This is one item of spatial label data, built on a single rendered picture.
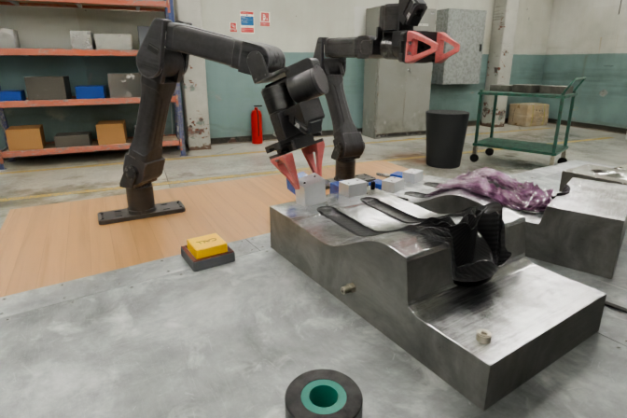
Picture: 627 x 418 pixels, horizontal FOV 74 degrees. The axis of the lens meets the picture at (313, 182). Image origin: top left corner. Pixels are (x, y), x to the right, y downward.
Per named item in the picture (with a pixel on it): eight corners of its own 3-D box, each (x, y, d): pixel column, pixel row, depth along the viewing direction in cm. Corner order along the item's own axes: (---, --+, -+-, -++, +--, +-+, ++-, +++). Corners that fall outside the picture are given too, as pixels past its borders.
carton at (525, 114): (505, 124, 818) (508, 103, 806) (528, 122, 841) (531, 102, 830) (523, 127, 778) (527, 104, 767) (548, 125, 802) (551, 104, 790)
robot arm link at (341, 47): (397, 34, 108) (336, 38, 134) (369, 34, 104) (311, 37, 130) (394, 83, 112) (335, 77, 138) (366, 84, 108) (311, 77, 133)
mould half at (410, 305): (270, 247, 86) (268, 184, 82) (368, 221, 99) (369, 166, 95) (483, 411, 45) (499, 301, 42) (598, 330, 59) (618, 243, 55)
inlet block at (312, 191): (272, 184, 92) (270, 162, 89) (292, 176, 95) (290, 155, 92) (305, 210, 83) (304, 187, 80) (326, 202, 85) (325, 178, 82)
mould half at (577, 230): (368, 215, 104) (369, 172, 101) (416, 190, 123) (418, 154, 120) (611, 279, 73) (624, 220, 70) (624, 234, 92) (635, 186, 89)
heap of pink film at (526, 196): (419, 199, 97) (422, 166, 95) (450, 182, 110) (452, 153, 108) (542, 225, 81) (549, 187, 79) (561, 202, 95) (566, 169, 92)
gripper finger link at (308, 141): (337, 175, 83) (321, 130, 82) (307, 188, 80) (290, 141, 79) (320, 178, 89) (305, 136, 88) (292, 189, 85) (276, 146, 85)
